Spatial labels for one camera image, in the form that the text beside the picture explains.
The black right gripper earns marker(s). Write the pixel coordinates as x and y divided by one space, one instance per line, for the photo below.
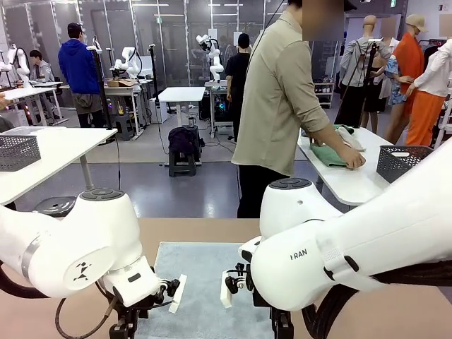
261 302

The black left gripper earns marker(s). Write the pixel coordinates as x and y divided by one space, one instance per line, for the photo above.
136 310

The light blue towel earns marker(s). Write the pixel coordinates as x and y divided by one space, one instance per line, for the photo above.
201 268

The green towel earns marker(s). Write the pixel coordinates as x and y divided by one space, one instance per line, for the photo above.
328 157

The grey plastic woven basket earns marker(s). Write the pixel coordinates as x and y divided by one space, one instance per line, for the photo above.
392 166
17 153

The beige grey towel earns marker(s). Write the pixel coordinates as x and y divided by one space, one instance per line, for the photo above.
353 141

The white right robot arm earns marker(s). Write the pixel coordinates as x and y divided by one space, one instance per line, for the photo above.
353 240

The small white robot arm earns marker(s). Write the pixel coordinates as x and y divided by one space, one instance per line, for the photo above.
24 70
132 65
216 69

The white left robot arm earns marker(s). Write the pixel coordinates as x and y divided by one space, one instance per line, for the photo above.
88 240

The person's right forearm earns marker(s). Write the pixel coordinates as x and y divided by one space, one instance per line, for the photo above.
328 139

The person's right hand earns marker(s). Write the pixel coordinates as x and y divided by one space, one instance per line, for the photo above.
355 160

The person's left hand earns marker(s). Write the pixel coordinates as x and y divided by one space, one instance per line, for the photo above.
316 142

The grey metal round stool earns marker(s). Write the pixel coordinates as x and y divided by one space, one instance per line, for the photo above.
53 206

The dark grey step stool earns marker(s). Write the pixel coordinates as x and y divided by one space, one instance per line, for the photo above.
182 167

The dark purple bag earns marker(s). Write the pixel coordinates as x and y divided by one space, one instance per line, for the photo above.
182 141

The light grey plastic stool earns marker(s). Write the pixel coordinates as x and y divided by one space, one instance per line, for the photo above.
123 127

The computer tower with lights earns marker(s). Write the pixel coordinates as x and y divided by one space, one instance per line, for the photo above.
221 109

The white shoe rack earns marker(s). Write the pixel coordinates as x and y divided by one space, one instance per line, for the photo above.
325 95

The person in beige shirt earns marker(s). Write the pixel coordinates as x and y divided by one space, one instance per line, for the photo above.
275 88

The white standing desk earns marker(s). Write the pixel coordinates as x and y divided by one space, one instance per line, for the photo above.
182 94

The brown cardboard box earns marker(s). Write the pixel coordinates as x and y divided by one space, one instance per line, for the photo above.
121 83

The grey robot stand table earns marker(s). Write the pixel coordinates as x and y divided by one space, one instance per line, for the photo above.
216 84

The mannequin in orange trousers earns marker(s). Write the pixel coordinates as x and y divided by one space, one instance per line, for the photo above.
423 113

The white long desk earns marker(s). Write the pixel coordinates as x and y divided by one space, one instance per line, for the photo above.
21 93

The person in black clothes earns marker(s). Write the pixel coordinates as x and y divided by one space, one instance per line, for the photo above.
238 70

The person in blue hoodie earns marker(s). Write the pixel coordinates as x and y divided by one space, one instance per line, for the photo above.
79 63

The seated person in grey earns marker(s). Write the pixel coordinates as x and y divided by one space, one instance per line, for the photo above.
44 72

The mannequin in blue floral clothes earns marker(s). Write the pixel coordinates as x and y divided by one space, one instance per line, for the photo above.
397 81

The mannequin in grey shirt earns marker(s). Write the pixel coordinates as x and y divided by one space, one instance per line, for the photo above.
353 63

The mannequin in orange jacket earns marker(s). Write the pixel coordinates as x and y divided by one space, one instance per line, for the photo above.
409 56

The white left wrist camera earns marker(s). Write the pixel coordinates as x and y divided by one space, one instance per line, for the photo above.
178 293

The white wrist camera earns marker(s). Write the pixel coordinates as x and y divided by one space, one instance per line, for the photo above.
226 293
178 293

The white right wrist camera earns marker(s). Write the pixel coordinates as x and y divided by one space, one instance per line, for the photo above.
226 293

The black camera stand pole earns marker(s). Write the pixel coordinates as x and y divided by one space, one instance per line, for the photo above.
104 99
154 74

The grey frame work desk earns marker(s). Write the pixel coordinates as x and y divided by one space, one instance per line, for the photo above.
120 91

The black camera tripod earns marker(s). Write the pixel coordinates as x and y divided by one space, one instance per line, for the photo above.
368 70

